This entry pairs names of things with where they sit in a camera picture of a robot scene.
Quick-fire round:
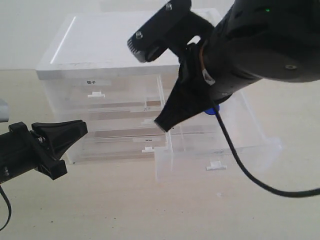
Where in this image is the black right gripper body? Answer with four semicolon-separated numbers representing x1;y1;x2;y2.
178;43;216;100

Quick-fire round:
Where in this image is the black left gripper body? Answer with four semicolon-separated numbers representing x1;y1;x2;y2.
7;122;46;173

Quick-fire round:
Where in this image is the key bunch with blue fob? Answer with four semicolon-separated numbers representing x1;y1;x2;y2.
204;105;220;116

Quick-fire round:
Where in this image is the wide drawer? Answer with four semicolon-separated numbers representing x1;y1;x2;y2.
54;109;161;132
66;132;167;164

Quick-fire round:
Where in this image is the small drawer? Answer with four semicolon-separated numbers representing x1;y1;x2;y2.
42;75;161;111
154;90;282;182

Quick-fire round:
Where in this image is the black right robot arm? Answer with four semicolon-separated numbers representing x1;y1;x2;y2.
155;0;320;132

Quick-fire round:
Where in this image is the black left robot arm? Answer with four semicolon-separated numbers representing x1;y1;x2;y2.
0;120;88;183

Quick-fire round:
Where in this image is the white translucent drawer cabinet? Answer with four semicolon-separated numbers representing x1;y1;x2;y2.
35;7;226;165

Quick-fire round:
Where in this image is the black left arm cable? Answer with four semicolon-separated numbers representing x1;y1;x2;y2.
0;184;13;230

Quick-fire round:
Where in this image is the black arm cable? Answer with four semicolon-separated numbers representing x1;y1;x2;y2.
212;99;320;199
0;184;13;230

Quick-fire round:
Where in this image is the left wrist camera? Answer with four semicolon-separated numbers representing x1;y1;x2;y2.
0;98;10;123

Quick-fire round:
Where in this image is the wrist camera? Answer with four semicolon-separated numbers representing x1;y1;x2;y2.
0;98;10;123
127;0;214;63

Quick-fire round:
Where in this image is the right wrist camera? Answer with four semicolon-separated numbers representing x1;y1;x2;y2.
127;0;214;63

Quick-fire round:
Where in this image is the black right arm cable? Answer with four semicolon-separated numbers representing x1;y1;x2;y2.
212;99;320;199

